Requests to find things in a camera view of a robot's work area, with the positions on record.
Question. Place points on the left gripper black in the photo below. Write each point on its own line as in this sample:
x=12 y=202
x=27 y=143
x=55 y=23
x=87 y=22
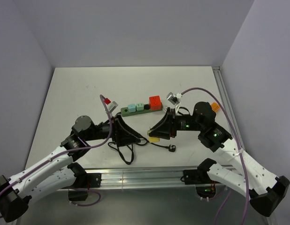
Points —
x=123 y=140

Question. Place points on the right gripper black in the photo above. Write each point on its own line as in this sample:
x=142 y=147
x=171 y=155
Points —
x=166 y=128

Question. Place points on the yellow plug adapter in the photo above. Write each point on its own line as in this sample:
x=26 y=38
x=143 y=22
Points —
x=152 y=139

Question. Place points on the teal wall charger plug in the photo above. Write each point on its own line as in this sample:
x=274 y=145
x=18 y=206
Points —
x=131 y=108

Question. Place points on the red cube socket adapter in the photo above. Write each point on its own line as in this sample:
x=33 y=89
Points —
x=155 y=103

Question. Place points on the green wall charger plug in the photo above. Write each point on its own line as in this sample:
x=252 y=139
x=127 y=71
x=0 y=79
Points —
x=139 y=107

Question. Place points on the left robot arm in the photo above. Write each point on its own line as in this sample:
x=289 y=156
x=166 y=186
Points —
x=60 y=168

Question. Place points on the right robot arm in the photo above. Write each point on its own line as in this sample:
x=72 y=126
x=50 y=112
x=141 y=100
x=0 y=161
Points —
x=264 y=189

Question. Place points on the green power strip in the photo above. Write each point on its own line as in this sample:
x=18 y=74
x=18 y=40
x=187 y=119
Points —
x=124 y=111

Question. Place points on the orange power strip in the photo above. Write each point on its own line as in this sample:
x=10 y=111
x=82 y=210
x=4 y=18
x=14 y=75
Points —
x=215 y=107

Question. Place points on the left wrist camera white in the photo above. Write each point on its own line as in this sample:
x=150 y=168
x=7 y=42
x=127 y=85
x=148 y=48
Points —
x=111 y=105

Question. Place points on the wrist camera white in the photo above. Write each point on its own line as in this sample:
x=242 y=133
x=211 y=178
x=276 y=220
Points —
x=111 y=105
x=175 y=99

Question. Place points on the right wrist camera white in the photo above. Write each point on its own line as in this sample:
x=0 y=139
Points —
x=175 y=99

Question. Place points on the aluminium front rail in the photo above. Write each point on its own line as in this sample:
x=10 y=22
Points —
x=135 y=178

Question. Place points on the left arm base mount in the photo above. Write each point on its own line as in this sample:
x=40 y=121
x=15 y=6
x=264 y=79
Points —
x=92 y=180

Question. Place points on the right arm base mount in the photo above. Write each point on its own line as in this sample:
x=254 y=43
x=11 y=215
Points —
x=205 y=187

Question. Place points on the aluminium side rail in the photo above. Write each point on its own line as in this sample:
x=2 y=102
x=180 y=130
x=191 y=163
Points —
x=225 y=98

